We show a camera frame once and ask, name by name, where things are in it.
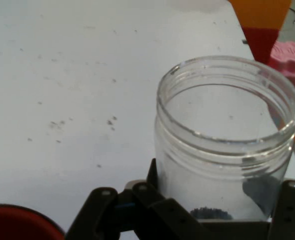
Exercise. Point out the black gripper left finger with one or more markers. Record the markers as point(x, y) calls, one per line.
point(100, 212)

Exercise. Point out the red bowl black rim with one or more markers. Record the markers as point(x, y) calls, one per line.
point(17, 222)

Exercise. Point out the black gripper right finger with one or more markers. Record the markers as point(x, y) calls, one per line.
point(292, 212)

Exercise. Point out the pink foam block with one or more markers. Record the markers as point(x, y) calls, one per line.
point(292, 60)

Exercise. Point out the clear plastic jar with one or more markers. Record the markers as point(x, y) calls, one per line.
point(212, 160)

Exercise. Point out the black seeds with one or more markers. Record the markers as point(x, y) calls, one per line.
point(210, 213)

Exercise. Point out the large orange foam block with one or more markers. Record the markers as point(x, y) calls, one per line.
point(260, 12)

